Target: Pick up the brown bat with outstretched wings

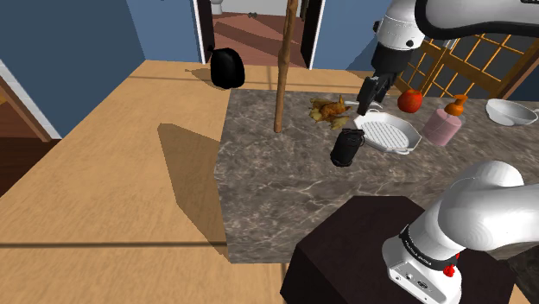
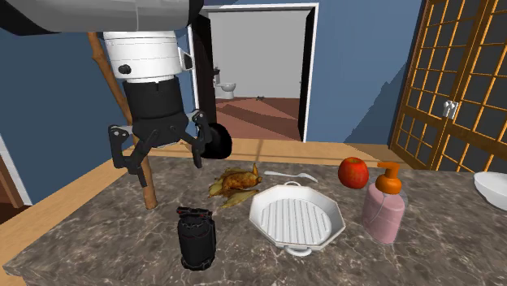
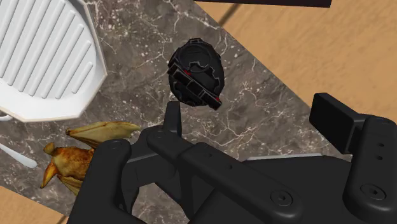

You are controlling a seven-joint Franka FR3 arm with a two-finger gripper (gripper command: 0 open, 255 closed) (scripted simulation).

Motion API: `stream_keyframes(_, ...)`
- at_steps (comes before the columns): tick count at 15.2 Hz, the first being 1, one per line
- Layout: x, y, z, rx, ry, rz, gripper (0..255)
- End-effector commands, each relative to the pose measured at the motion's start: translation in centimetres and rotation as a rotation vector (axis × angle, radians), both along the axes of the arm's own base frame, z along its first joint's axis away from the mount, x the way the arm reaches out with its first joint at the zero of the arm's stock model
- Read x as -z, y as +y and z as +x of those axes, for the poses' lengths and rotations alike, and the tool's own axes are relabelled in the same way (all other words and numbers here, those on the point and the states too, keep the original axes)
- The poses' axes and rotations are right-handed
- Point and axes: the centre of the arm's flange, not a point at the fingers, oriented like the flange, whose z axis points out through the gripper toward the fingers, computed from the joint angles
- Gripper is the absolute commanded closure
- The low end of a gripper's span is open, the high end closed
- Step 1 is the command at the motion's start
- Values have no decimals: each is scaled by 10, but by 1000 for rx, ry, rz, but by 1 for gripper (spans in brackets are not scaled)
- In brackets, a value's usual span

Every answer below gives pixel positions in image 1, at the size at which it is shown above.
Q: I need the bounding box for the wooden lattice window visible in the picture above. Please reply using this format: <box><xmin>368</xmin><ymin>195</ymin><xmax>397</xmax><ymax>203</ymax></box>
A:
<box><xmin>395</xmin><ymin>32</ymin><xmax>539</xmax><ymax>100</ymax></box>

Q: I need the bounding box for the white bowl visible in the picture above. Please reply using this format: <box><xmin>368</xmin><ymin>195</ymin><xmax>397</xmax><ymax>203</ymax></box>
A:
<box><xmin>485</xmin><ymin>98</ymin><xmax>539</xmax><ymax>128</ymax></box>

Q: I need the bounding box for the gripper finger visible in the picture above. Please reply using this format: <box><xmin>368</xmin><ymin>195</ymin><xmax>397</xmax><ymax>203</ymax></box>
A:
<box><xmin>375</xmin><ymin>75</ymin><xmax>396</xmax><ymax>105</ymax></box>
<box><xmin>356</xmin><ymin>76</ymin><xmax>383</xmax><ymax>117</ymax></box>

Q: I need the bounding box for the open doorway white frame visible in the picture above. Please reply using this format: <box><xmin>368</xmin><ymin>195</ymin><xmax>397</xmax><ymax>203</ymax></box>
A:
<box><xmin>192</xmin><ymin>0</ymin><xmax>327</xmax><ymax>71</ymax></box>

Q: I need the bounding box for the pink soap dispenser orange pump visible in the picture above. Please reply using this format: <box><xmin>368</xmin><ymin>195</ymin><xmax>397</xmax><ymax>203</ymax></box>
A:
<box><xmin>421</xmin><ymin>93</ymin><xmax>469</xmax><ymax>148</ymax></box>

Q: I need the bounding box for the yellow brown roast chicken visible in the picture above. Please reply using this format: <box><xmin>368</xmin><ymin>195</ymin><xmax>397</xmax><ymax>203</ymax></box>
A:
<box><xmin>308</xmin><ymin>95</ymin><xmax>353</xmax><ymax>130</ymax></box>

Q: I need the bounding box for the white octagonal grill pan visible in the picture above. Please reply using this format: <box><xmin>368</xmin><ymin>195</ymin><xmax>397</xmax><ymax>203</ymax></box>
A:
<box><xmin>352</xmin><ymin>108</ymin><xmax>423</xmax><ymax>156</ymax></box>

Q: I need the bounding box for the red apple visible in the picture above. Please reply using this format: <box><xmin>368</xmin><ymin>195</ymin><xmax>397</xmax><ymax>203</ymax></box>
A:
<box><xmin>396</xmin><ymin>88</ymin><xmax>424</xmax><ymax>115</ymax></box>

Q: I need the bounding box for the dark robot stand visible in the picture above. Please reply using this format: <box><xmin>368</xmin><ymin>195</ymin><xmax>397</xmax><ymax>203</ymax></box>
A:
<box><xmin>279</xmin><ymin>194</ymin><xmax>517</xmax><ymax>304</ymax></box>

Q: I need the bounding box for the black jar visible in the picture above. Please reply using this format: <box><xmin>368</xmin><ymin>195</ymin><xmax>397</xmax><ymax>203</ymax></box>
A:
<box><xmin>329</xmin><ymin>128</ymin><xmax>366</xmax><ymax>168</ymax></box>

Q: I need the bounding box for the brown wooden pole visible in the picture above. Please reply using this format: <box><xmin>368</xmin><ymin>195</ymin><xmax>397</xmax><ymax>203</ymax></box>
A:
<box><xmin>273</xmin><ymin>0</ymin><xmax>301</xmax><ymax>134</ymax></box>

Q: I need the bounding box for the black rounded bag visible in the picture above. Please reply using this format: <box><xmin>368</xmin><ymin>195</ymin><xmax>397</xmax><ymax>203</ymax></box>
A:
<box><xmin>210</xmin><ymin>47</ymin><xmax>246</xmax><ymax>91</ymax></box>

